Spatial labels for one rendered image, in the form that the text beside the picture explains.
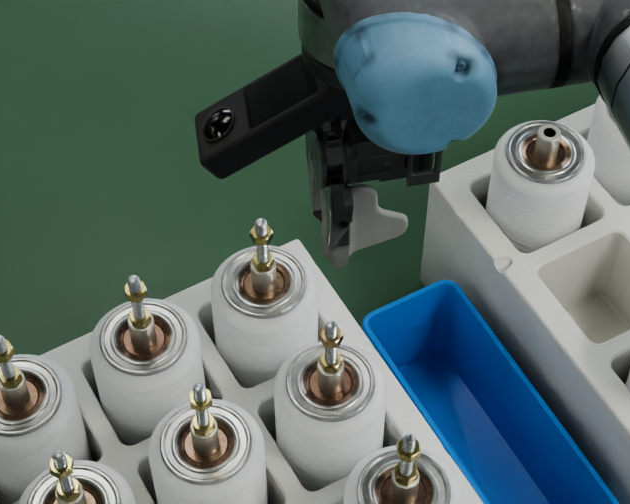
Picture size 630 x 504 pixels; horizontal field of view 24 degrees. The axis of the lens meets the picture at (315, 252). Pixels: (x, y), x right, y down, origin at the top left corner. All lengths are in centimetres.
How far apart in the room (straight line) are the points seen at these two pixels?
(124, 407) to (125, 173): 48
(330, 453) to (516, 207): 32
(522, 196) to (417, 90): 67
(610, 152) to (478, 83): 73
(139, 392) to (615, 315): 52
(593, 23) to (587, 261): 72
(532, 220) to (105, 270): 49
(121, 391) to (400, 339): 35
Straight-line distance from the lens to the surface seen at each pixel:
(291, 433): 124
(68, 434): 126
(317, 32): 87
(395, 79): 72
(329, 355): 119
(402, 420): 130
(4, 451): 124
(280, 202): 166
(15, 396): 123
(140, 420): 129
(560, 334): 136
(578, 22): 76
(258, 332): 127
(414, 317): 147
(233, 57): 182
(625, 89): 73
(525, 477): 149
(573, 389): 138
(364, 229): 101
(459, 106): 74
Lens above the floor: 131
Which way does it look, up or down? 54 degrees down
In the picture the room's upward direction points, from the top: straight up
